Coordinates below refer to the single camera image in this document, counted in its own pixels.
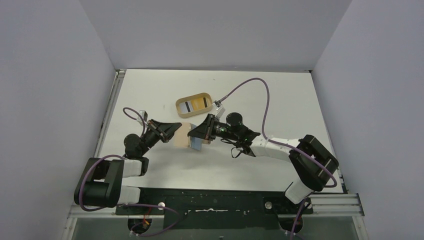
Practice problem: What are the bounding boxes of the blue plastic card sleeves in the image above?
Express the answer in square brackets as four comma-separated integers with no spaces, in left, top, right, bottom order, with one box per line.
[190,137,203,151]

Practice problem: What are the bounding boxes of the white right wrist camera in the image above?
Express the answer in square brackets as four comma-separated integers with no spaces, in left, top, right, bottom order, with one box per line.
[212,100,225,119]

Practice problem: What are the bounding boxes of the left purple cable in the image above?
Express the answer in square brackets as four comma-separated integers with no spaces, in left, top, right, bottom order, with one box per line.
[78,107,181,238]

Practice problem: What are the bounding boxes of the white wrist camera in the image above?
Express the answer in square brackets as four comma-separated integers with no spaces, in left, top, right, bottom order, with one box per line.
[137,110,148,122]
[212,100,225,119]

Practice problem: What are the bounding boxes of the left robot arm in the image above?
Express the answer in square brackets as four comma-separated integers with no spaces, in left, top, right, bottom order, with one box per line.
[74,119,182,212]

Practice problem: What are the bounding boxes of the beige card holder wallet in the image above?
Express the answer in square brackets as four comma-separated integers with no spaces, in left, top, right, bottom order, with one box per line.
[172,122,211,149]

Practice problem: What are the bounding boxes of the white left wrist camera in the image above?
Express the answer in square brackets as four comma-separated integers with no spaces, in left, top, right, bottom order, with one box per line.
[137,110,148,122]

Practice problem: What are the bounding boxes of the oval wooden tray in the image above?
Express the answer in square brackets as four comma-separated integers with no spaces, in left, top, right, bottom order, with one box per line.
[175,92,213,119]

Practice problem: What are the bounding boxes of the aluminium rail frame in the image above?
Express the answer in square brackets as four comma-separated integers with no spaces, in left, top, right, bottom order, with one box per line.
[60,69,127,240]

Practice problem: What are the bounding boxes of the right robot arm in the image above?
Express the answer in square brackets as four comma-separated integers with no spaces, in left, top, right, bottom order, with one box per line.
[187,112,340,204]

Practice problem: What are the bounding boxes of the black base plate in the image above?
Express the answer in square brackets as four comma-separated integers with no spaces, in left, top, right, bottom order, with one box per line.
[81,186,347,233]

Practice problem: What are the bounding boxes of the white card black stripe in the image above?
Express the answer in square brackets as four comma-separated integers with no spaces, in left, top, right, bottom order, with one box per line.
[178,100,195,114]

